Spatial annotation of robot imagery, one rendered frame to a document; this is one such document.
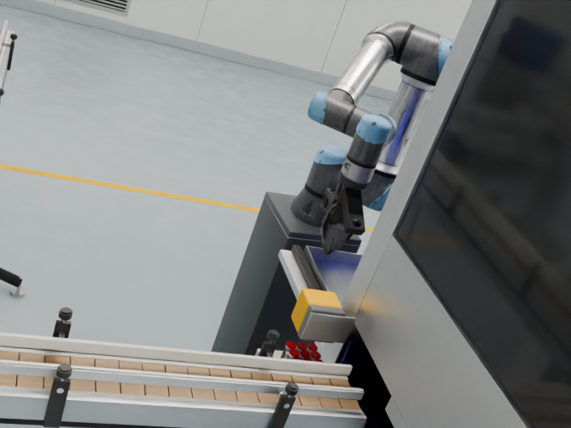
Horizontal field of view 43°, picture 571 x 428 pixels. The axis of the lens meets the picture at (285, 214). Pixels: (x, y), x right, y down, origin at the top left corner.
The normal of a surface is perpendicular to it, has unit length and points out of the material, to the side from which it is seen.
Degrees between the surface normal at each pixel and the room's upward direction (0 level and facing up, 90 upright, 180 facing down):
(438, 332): 90
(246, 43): 90
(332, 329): 90
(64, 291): 0
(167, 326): 0
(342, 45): 90
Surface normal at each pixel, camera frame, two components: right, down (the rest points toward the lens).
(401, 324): -0.92, -0.16
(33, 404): 0.24, 0.50
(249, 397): 0.31, -0.85
